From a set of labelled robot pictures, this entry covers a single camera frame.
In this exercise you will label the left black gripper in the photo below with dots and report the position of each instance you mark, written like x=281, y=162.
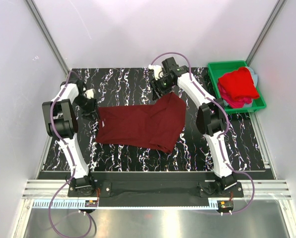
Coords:
x=93, y=110

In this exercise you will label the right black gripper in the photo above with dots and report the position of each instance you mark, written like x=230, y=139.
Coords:
x=155, y=85

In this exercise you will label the dark red t shirt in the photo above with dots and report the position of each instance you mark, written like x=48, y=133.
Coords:
x=156, y=126

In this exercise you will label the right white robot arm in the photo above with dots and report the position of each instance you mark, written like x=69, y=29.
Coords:
x=212, y=121

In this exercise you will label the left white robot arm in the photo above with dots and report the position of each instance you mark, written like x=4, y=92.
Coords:
x=61, y=124

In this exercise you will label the pink t shirt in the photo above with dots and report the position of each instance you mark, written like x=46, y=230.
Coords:
x=228, y=101

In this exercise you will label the bright red t shirt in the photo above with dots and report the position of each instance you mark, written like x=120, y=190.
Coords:
x=239, y=84

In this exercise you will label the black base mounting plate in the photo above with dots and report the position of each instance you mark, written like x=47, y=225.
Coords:
x=151, y=199

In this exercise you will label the light blue t shirt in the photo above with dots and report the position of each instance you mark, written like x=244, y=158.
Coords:
x=253, y=75

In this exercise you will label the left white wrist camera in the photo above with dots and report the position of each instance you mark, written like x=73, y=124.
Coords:
x=90, y=93

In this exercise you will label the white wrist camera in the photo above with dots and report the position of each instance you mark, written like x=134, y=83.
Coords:
x=90, y=93
x=157, y=71

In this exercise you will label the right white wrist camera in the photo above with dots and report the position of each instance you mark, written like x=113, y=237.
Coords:
x=157, y=71

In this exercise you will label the aluminium extrusion rail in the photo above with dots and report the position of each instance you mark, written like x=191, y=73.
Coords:
x=260, y=189

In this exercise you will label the white slotted cable duct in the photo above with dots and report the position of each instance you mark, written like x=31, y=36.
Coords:
x=83, y=204

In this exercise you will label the left aluminium frame post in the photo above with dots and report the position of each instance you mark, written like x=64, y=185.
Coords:
x=46, y=34

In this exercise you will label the aluminium frame post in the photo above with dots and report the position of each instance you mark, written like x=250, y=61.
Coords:
x=46, y=34
x=265, y=30

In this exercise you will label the right aluminium frame post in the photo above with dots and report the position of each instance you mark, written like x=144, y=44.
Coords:
x=265, y=30

